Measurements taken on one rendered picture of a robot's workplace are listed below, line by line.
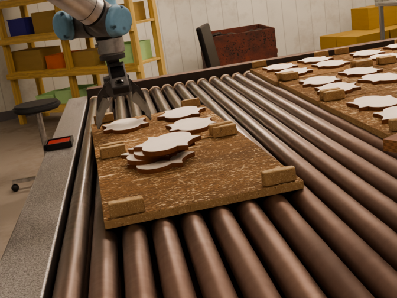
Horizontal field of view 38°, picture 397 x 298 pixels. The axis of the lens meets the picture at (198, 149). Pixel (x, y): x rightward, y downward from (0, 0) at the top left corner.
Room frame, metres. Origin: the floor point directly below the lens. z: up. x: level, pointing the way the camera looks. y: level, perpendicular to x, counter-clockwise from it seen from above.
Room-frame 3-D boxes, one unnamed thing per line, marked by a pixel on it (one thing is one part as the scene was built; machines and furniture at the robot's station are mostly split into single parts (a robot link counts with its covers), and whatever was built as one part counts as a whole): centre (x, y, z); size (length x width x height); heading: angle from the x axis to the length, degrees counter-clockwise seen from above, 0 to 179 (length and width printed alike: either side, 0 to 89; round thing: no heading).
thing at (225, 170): (1.12, 0.03, 0.93); 0.41 x 0.35 x 0.02; 9
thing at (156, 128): (1.54, 0.10, 0.93); 0.41 x 0.35 x 0.02; 10
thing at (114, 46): (1.62, 0.20, 1.16); 0.08 x 0.08 x 0.05
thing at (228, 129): (1.34, -0.07, 0.95); 0.06 x 0.02 x 0.03; 99
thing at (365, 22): (7.92, -2.55, 0.36); 1.34 x 0.98 x 0.72; 103
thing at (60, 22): (1.53, 0.26, 1.24); 0.11 x 0.11 x 0.08; 47
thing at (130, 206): (0.91, 0.13, 0.95); 0.06 x 0.02 x 0.03; 99
